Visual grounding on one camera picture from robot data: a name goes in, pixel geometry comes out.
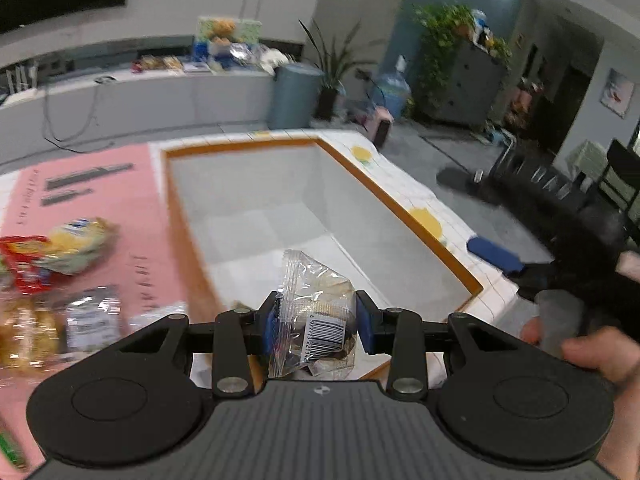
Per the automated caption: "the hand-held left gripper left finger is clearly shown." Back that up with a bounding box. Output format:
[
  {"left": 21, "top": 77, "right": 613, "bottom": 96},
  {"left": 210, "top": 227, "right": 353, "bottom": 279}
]
[{"left": 116, "top": 290, "right": 282, "bottom": 400}]

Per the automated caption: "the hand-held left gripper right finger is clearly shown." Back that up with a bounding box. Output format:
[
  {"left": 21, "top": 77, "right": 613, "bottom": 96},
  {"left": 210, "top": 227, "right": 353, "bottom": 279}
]
[{"left": 355, "top": 290, "right": 524, "bottom": 402}]

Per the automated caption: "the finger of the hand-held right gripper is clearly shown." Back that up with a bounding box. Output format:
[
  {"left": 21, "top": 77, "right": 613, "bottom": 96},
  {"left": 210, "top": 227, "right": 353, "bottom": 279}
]
[
  {"left": 436, "top": 166, "right": 502, "bottom": 207},
  {"left": 466, "top": 236, "right": 555, "bottom": 277}
]

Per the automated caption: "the clear barcode snack packet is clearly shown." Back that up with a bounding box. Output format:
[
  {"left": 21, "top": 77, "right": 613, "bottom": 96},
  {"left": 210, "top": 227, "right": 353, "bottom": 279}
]
[{"left": 267, "top": 249, "right": 358, "bottom": 378}]

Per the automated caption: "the small white snack packet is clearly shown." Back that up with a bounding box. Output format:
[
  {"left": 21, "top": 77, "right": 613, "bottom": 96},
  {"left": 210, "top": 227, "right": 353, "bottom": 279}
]
[{"left": 129, "top": 301, "right": 190, "bottom": 332}]

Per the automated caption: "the orange cardboard box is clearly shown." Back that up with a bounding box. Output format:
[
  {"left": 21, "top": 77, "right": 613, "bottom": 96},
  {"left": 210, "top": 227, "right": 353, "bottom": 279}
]
[{"left": 159, "top": 136, "right": 486, "bottom": 383}]

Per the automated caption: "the clear white-label snack packet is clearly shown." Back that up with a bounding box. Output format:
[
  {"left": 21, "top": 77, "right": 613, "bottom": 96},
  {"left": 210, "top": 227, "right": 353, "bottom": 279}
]
[{"left": 65, "top": 285, "right": 123, "bottom": 353}]

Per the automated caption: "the yellow white chips bag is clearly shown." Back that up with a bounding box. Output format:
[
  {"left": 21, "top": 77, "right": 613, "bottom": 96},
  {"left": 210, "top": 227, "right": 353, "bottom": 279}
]
[{"left": 47, "top": 217, "right": 121, "bottom": 276}]

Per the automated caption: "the golden fried snack packet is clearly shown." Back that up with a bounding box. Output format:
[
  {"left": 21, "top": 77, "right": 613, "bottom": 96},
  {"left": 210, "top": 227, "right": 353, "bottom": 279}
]
[{"left": 0, "top": 294, "right": 66, "bottom": 378}]

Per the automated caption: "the red snack packet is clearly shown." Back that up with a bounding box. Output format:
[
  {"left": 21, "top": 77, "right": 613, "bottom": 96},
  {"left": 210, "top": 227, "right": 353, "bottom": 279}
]
[{"left": 0, "top": 235, "right": 56, "bottom": 295}]

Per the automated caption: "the green snack packet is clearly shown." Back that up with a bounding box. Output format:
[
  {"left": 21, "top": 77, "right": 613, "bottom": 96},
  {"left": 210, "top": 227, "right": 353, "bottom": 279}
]
[{"left": 0, "top": 427, "right": 27, "bottom": 472}]

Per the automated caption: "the pile of snacks on console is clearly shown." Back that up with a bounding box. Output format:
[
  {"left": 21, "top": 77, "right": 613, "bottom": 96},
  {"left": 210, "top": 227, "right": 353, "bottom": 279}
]
[{"left": 131, "top": 55, "right": 184, "bottom": 75}]

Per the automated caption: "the person's right hand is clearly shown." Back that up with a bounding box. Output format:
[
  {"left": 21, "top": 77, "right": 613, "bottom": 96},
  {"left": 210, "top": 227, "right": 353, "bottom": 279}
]
[{"left": 521, "top": 319, "right": 640, "bottom": 480}]

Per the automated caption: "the black chair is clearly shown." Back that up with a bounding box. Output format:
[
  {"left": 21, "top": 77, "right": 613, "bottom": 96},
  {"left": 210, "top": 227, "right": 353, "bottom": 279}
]
[{"left": 596, "top": 139, "right": 640, "bottom": 212}]

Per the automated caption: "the grey drawer cabinet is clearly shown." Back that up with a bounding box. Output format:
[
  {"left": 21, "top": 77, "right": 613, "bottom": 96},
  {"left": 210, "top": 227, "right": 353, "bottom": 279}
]
[{"left": 424, "top": 40, "right": 508, "bottom": 128}]

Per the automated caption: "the pink space heater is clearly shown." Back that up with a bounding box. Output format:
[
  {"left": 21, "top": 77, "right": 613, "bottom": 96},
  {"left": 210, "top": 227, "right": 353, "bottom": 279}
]
[{"left": 367, "top": 107, "right": 396, "bottom": 149}]

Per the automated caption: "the blue water jug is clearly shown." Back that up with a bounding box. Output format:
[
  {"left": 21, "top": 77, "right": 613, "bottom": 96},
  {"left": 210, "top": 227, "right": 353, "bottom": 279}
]
[{"left": 372, "top": 55, "right": 412, "bottom": 118}]

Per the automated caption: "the trailing green plant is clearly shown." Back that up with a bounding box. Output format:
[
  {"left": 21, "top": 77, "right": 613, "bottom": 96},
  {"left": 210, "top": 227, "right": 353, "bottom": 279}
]
[{"left": 414, "top": 4, "right": 512, "bottom": 92}]

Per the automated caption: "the tall-leaf plant in black pot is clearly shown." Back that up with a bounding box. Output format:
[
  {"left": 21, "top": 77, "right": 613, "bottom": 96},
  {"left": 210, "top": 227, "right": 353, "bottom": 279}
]
[{"left": 299, "top": 19, "right": 377, "bottom": 122}]

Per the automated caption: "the grey-blue trash bin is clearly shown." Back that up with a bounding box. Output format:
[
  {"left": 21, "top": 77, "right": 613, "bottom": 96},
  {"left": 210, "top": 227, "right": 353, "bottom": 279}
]
[{"left": 267, "top": 62, "right": 326, "bottom": 131}]

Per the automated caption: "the pink printed placemat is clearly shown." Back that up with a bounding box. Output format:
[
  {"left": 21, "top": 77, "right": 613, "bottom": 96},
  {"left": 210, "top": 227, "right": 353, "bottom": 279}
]
[{"left": 0, "top": 142, "right": 221, "bottom": 471}]

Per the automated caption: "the grey television console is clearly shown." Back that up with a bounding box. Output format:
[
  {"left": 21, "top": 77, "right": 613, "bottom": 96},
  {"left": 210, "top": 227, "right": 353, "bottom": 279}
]
[{"left": 0, "top": 67, "right": 281, "bottom": 161}]

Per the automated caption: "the green picture card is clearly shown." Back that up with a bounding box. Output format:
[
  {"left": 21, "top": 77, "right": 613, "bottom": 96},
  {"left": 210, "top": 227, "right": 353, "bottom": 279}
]
[{"left": 196, "top": 16, "right": 264, "bottom": 47}]

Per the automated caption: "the brown teddy bear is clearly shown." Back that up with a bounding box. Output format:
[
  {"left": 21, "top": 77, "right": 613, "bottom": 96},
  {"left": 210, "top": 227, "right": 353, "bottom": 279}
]
[{"left": 209, "top": 19, "right": 238, "bottom": 43}]

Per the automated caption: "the framed wall picture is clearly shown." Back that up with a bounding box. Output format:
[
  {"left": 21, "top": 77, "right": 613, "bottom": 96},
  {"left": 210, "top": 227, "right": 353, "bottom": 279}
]
[{"left": 599, "top": 67, "right": 636, "bottom": 120}]

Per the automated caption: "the black cable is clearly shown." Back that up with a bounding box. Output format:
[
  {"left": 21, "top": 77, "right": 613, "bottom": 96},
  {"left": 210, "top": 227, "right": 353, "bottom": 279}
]
[{"left": 42, "top": 76, "right": 117, "bottom": 149}]

